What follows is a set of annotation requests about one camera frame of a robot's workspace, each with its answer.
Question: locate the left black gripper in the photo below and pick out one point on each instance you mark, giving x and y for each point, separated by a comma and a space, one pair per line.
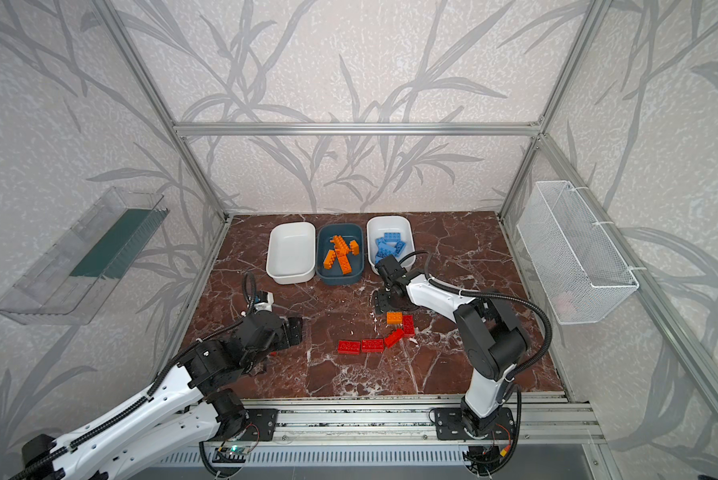
293, 330

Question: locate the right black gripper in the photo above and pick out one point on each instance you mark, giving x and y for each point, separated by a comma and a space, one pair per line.
385, 294

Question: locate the red lego brick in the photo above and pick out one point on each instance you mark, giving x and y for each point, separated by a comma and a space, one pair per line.
408, 326
373, 345
395, 337
349, 347

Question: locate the blue lego brick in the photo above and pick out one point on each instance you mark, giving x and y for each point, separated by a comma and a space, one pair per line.
392, 237
385, 250
399, 248
380, 242

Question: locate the long orange lego brick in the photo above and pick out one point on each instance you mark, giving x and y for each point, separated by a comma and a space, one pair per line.
340, 246

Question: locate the blue lego brick front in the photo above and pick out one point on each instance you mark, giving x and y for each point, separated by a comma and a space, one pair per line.
399, 248

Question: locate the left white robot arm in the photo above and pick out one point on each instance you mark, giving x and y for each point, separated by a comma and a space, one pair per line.
190, 400

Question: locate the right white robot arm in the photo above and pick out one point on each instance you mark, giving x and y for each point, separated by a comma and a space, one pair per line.
494, 339

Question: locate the left white plastic bin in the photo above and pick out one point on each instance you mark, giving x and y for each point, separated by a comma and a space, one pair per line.
291, 256

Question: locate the white plastic bin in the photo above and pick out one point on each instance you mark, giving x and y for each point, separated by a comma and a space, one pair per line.
377, 226
291, 256

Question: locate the right white plastic bin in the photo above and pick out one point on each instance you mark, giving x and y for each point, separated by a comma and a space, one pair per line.
377, 226

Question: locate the teal plastic bin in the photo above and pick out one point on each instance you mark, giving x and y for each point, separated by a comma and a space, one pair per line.
334, 276

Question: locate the left green circuit board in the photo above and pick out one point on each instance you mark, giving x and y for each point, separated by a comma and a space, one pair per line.
230, 455

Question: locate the right wiring bundle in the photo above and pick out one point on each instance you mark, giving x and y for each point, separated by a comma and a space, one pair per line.
488, 457

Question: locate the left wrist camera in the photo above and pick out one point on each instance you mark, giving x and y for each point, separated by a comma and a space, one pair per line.
263, 301

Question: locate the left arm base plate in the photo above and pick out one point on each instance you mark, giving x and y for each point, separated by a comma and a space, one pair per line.
260, 426

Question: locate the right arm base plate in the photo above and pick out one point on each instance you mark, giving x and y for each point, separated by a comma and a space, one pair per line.
455, 423

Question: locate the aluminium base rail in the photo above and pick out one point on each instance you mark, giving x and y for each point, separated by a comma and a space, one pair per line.
547, 418

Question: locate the white wire mesh basket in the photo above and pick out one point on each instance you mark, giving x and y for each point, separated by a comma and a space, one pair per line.
583, 274

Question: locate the clear plastic wall tray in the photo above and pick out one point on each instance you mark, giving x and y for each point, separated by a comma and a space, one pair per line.
69, 284

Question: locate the aluminium cage frame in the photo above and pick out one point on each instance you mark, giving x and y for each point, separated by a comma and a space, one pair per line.
686, 347

